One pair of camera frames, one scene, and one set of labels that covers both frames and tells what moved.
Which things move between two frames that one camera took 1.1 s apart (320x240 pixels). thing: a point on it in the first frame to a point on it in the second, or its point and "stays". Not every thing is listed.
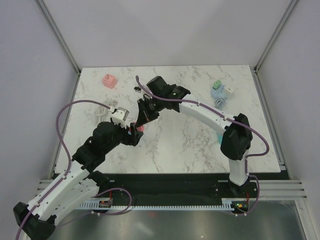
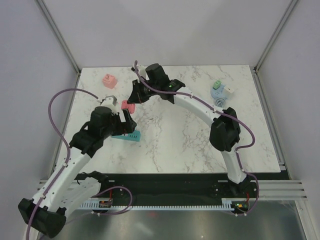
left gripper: [133, 139] to [125, 127]
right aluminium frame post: [274, 36] stays
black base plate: [185, 186] stays
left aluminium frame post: [59, 35] stays
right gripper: [144, 115] to [137, 97]
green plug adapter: [217, 84] stays
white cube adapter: [229, 89] stays
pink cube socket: [109, 81] stays
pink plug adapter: [140, 128] to [131, 107]
